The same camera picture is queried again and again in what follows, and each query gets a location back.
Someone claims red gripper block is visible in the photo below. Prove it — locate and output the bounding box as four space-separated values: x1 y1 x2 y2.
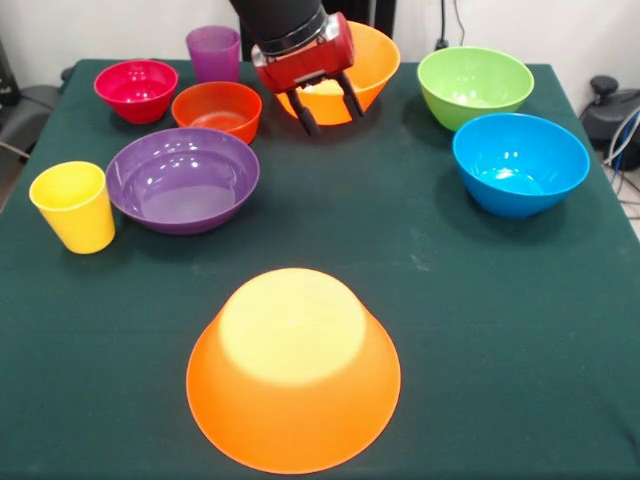
251 12 366 137

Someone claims opaque blue bowl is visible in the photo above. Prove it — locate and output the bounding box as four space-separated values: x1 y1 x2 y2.
452 112 591 220

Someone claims large orange bowl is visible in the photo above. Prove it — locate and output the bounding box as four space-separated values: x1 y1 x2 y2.
274 20 402 126
185 267 402 475

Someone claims small red-orange bowl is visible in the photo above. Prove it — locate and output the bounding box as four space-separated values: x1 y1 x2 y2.
171 81 263 144

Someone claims purple cup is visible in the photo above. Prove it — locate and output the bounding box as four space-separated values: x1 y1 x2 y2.
185 25 242 85

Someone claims green bowl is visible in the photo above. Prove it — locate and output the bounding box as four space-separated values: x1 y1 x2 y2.
417 46 535 133

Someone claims wide purple bowl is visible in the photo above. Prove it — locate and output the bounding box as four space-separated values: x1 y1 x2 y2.
105 127 261 236

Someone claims pink bowl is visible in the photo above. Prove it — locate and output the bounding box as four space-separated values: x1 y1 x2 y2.
93 59 179 125

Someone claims dark green tablecloth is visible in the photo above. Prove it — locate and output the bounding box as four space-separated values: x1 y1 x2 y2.
0 58 640 480

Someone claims yellow cup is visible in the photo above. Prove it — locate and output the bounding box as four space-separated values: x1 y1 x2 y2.
28 160 117 255

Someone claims black wall cable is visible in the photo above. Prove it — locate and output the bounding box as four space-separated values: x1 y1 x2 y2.
438 0 467 50

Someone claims bundle of floor cables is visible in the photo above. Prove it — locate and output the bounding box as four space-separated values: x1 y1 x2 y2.
602 110 640 206

